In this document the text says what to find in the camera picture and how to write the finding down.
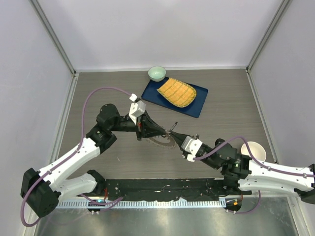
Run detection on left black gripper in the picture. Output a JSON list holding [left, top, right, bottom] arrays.
[[110, 110, 166, 141]]

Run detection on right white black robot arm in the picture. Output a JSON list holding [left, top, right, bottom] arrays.
[[168, 131, 315, 204]]

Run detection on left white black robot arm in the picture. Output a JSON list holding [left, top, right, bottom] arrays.
[[21, 101, 167, 218]]

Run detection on yellow woven bamboo mat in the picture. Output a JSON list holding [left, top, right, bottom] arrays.
[[157, 78, 197, 108]]

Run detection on light green ceramic bowl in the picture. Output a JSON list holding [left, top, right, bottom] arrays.
[[148, 66, 166, 82]]

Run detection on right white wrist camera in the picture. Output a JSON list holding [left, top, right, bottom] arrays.
[[180, 136, 203, 162]]

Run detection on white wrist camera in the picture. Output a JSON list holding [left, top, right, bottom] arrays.
[[180, 136, 203, 162], [128, 93, 146, 124]]

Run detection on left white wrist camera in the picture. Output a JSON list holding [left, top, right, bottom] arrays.
[[128, 93, 146, 124]]

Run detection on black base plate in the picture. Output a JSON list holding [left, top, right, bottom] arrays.
[[76, 177, 252, 201]]

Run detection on slotted white cable duct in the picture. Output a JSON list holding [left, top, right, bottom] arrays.
[[57, 198, 226, 210]]

